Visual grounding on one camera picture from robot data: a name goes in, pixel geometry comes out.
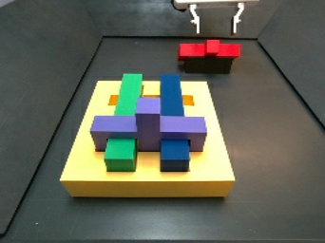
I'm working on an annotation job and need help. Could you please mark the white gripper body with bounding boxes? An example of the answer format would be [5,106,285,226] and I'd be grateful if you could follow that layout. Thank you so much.
[173,0,260,10]

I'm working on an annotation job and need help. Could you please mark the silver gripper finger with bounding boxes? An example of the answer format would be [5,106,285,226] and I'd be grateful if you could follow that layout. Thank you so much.
[232,2,245,35]
[189,4,201,35]

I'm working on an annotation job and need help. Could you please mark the red E-shaped block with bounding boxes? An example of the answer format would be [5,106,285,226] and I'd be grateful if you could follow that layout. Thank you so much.
[178,40,241,61]

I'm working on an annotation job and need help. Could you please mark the yellow base board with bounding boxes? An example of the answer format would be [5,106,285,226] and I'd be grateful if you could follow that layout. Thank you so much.
[61,81,236,197]

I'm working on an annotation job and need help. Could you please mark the black U-shaped holder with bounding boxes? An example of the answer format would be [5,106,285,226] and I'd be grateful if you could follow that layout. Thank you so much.
[185,57,235,74]

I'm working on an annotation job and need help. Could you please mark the purple E-shaped block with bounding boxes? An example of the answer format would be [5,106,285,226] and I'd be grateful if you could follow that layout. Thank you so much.
[90,98,208,152]

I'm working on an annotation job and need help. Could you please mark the blue long block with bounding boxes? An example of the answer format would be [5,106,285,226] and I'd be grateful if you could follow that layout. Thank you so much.
[161,74,190,172]

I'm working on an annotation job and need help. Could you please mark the green long block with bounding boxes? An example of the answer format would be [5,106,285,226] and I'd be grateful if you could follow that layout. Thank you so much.
[105,73,142,172]

